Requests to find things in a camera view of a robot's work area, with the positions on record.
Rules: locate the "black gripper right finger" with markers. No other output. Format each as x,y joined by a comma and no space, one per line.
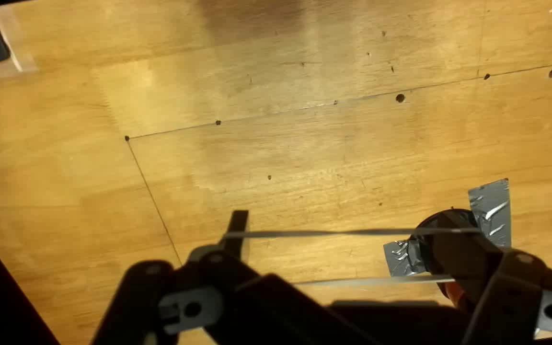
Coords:
511,288

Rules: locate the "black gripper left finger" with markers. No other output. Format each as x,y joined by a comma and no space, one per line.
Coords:
224,300

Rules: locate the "thin translucent rubber band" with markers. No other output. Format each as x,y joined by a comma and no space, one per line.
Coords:
352,233

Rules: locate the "dark bottle with purple cap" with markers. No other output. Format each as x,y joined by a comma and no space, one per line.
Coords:
441,221

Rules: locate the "grey duct tape piece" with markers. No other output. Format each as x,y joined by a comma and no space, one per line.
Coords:
402,260
494,208

